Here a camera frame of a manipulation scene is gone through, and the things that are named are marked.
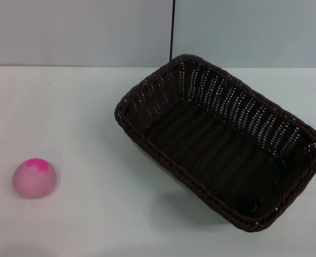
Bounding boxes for dark brown woven basket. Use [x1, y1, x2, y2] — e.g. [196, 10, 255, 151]
[114, 53, 316, 233]

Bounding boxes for pink peach toy ball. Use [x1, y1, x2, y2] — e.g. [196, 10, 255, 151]
[12, 157, 61, 200]

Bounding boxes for black vertical wall strip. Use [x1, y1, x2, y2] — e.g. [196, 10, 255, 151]
[169, 0, 176, 62]

